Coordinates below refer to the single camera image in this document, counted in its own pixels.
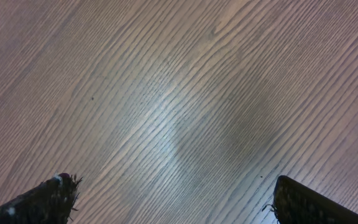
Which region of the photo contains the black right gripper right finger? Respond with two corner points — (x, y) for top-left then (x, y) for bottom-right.
(272, 175), (358, 224)

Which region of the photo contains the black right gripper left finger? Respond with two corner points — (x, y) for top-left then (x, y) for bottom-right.
(0, 173), (82, 224)

